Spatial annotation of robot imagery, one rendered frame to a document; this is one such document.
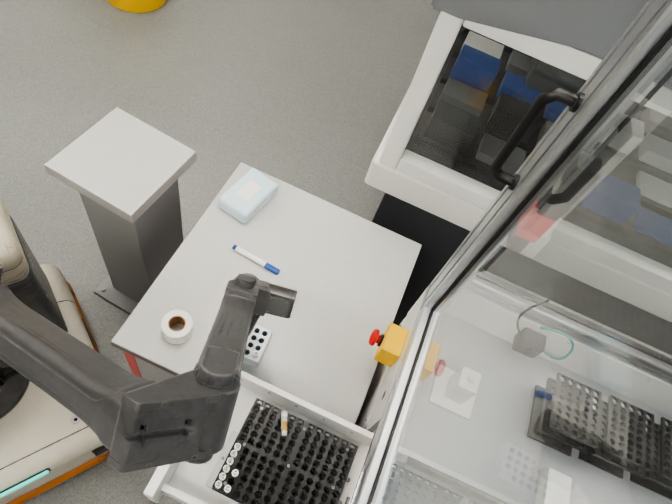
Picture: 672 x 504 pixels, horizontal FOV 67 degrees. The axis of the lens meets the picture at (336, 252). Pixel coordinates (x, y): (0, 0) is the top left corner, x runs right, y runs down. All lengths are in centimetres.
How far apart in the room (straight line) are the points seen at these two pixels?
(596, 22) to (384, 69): 224
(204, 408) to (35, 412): 124
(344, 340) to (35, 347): 80
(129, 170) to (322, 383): 78
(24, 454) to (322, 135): 189
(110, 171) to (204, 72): 154
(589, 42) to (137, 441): 99
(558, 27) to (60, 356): 97
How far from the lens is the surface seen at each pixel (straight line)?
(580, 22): 111
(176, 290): 130
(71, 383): 60
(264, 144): 262
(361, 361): 127
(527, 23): 111
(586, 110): 71
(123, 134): 161
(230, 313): 82
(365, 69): 320
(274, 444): 104
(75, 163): 155
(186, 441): 57
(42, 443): 174
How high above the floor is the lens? 192
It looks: 57 degrees down
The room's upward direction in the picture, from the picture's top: 21 degrees clockwise
